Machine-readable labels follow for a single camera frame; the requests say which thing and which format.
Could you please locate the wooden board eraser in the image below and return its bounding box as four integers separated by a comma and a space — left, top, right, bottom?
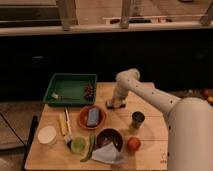
105, 100, 126, 109

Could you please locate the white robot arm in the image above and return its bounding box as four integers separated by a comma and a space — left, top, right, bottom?
112, 69, 213, 171

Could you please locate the dark metal cup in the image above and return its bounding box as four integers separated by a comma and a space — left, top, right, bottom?
131, 111, 145, 129

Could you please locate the red grape bunch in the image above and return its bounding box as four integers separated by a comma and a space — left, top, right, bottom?
84, 84, 94, 100

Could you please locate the dark purple bowl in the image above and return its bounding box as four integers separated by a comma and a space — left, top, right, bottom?
96, 128, 123, 151

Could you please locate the orange clay plate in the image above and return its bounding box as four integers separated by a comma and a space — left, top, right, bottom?
77, 105, 106, 130

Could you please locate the green chili pepper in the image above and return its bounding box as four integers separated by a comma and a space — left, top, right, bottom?
80, 134, 96, 162

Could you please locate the orange fruit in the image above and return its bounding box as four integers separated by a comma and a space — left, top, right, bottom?
127, 137, 141, 152

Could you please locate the green plastic tray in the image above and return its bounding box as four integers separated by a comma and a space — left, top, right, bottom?
43, 73, 97, 107

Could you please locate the grey folded cloth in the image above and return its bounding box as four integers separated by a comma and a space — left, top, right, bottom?
92, 143, 125, 164

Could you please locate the yellow corn cob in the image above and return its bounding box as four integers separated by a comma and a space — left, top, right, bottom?
59, 114, 67, 136

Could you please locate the green small cup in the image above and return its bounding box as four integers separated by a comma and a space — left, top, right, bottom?
71, 137, 86, 154

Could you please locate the metal fork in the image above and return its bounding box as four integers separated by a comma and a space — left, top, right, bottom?
51, 93, 80, 100

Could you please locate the white round container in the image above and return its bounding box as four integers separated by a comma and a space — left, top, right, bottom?
37, 126, 56, 145

